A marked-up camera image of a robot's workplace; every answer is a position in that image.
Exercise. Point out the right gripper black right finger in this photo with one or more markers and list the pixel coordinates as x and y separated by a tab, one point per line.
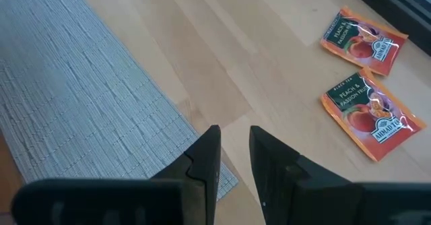
303	198

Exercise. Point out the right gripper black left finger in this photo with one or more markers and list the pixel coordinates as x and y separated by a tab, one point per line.
168	201

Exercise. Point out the orange peach tea packet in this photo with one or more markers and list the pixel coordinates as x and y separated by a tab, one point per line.
367	114
363	39

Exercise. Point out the grey woven placemat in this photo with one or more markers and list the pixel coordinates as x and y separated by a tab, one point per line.
67	83

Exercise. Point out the black metal rig frame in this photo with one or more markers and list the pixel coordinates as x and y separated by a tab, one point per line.
397	9

